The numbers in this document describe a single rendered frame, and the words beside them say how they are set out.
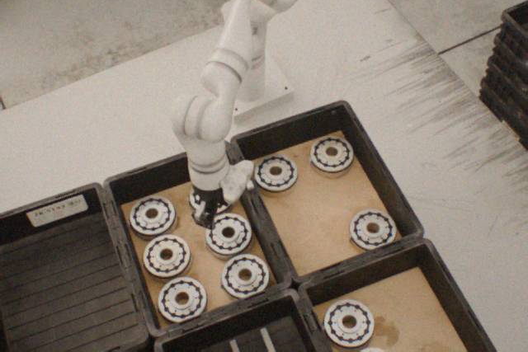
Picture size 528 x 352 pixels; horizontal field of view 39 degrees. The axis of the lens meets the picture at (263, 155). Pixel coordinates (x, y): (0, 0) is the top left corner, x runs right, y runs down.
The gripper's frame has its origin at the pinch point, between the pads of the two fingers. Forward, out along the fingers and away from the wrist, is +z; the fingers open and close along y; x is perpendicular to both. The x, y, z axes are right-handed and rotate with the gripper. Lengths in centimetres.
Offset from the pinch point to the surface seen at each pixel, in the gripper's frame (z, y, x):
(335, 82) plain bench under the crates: 30, -66, 1
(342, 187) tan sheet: 17.2, -26.2, 18.3
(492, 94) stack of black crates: 74, -118, 42
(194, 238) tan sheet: 17.2, -0.3, -7.4
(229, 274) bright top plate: 14.0, 5.8, 4.7
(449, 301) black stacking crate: 12, -6, 49
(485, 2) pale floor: 100, -191, 26
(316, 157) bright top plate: 14.3, -29.6, 10.1
